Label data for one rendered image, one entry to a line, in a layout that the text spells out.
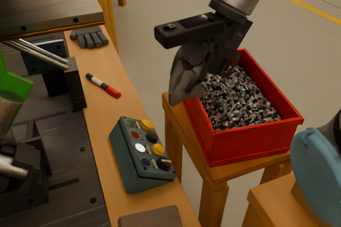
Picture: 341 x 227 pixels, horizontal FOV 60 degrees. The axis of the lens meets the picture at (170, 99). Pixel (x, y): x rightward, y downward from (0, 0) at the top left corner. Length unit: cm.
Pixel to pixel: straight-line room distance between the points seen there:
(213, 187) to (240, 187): 96
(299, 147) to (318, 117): 183
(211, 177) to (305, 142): 37
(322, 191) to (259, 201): 27
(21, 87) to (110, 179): 23
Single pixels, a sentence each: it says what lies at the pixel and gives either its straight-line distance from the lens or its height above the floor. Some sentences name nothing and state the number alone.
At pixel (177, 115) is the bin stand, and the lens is 83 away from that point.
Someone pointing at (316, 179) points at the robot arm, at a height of 109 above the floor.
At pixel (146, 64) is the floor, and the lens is 249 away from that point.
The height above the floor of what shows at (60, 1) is 113.
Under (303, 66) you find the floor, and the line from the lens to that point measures 270.
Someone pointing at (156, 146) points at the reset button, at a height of 94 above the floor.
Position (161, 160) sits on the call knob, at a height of 94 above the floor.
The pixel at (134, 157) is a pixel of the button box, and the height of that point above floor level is 95.
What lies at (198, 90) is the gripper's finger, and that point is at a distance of 57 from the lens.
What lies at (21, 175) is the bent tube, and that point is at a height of 96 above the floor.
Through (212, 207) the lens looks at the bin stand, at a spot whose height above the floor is 66.
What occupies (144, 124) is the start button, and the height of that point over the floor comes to 94.
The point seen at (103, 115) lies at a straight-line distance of 70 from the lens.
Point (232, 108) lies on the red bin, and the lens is 74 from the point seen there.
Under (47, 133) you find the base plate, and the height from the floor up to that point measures 90.
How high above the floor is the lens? 137
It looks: 40 degrees down
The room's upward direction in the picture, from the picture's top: straight up
